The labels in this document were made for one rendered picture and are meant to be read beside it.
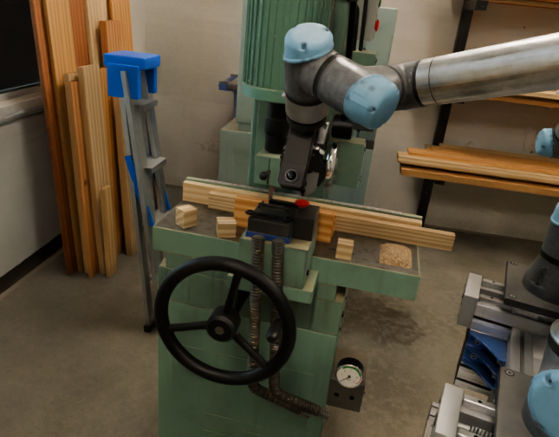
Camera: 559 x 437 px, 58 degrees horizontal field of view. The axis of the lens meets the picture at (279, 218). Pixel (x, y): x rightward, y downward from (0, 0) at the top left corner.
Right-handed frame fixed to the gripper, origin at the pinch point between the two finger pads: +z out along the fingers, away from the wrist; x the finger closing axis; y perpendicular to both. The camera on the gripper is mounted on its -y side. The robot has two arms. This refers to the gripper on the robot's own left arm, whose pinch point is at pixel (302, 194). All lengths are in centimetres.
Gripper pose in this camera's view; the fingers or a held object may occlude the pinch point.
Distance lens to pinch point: 102.7
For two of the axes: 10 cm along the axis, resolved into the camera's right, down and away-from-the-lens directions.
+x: -9.7, -1.7, 1.6
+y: 2.4, -7.8, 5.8
